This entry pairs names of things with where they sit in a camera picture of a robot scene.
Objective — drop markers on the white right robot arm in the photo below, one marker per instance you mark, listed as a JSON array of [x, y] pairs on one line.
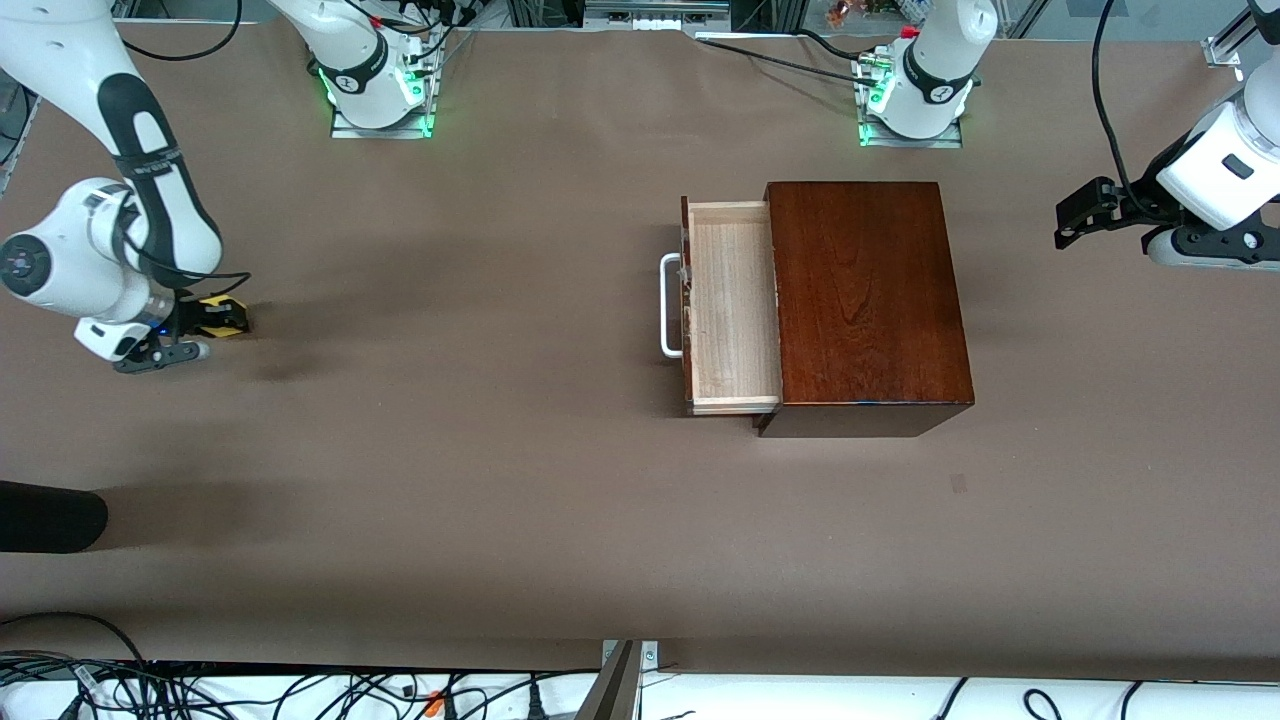
[[150, 180]]

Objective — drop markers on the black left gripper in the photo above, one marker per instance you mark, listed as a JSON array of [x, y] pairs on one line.
[[1143, 207]]

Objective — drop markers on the grey power strip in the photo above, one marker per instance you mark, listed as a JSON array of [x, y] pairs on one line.
[[650, 15]]

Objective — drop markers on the aluminium corner bracket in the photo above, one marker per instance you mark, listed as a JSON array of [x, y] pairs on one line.
[[650, 655]]

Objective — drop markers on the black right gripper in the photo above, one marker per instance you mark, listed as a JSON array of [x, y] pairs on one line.
[[187, 318]]

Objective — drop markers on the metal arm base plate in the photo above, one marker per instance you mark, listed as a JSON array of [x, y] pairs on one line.
[[385, 131], [868, 100]]

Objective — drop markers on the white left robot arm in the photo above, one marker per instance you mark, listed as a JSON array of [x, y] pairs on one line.
[[940, 60]]

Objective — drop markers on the dark brown wooden cabinet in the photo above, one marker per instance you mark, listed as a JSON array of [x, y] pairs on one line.
[[870, 330]]

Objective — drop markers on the black padded pole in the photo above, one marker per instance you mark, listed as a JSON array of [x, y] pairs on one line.
[[50, 517]]

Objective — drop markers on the grey metal beam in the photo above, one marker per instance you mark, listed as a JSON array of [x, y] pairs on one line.
[[610, 700]]

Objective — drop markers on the aluminium frame post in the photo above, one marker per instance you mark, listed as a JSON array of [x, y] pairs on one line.
[[1225, 48]]

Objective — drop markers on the yellow cube block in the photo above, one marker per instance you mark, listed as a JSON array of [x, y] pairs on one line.
[[230, 327]]

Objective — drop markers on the orange plug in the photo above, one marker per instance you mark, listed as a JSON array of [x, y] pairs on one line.
[[436, 705]]

